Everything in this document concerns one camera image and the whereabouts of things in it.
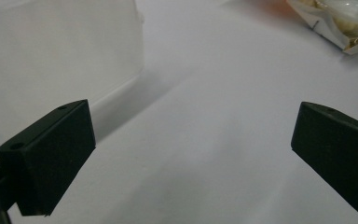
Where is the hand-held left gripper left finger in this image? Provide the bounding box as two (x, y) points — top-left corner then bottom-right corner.
(0, 99), (97, 217)

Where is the translucent white plastic container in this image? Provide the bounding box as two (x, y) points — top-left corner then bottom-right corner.
(0, 0), (145, 157)

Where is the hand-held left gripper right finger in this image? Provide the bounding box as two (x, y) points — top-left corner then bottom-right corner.
(290, 101), (358, 217)

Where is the crumpled white wrapper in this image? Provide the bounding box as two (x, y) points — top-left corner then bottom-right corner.
(285, 0), (358, 56)

